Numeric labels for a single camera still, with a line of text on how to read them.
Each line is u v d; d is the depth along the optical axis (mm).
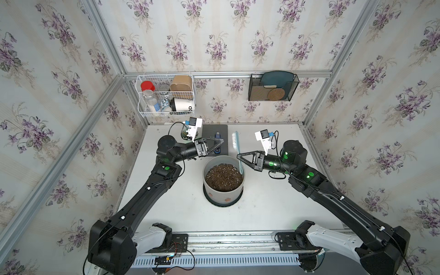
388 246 375
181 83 875
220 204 814
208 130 1103
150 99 895
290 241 730
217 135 1037
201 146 548
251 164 594
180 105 927
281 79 925
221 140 573
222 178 835
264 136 584
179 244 718
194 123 593
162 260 712
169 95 938
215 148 571
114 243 379
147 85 924
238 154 621
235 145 622
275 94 980
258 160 556
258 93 959
